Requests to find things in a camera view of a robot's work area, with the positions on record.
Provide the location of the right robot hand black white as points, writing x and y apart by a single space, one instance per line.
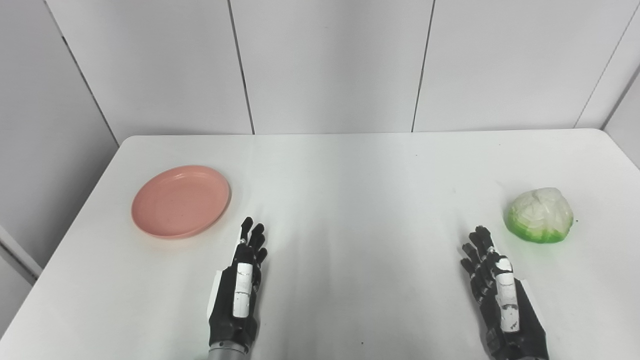
505 305

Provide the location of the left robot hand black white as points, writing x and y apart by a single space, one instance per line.
239 300

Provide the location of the green white cabbage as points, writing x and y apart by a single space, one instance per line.
541 215

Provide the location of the pink round plate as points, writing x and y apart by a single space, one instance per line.
180 202

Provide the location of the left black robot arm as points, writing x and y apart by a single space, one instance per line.
225 352

